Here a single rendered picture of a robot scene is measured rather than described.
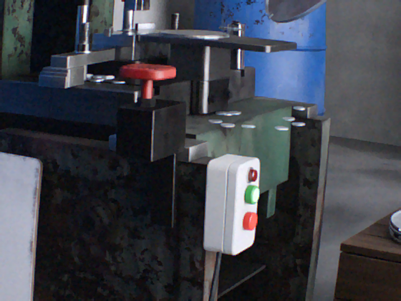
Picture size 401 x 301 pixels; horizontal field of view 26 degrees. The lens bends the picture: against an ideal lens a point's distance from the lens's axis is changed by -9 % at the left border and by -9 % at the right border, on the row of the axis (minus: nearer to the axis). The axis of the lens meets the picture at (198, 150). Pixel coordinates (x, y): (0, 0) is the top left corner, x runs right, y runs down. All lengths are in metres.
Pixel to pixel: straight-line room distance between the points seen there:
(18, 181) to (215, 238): 0.37
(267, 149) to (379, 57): 3.29
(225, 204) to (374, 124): 3.69
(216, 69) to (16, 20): 0.39
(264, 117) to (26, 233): 0.48
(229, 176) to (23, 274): 0.42
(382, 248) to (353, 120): 3.16
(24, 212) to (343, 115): 3.67
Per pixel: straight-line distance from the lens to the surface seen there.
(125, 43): 1.63
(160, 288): 1.46
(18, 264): 1.55
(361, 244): 1.93
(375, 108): 4.99
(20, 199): 1.54
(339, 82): 5.04
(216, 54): 1.61
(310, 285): 1.90
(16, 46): 1.68
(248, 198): 1.35
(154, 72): 1.27
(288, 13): 1.53
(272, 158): 1.73
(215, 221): 1.36
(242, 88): 1.79
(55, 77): 1.50
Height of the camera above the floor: 0.91
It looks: 12 degrees down
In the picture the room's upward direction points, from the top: 2 degrees clockwise
